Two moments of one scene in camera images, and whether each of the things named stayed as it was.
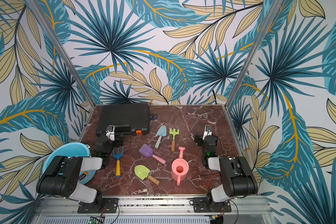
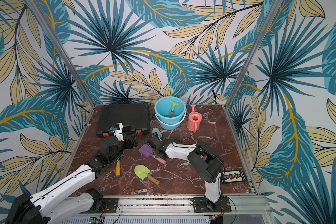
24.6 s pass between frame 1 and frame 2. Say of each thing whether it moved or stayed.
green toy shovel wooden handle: stayed
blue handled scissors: stayed
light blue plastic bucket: moved
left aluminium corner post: stayed
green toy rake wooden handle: moved
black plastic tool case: stayed
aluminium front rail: stayed
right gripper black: moved
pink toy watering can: moved
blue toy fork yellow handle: stayed
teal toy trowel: moved
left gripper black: moved
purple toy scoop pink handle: stayed
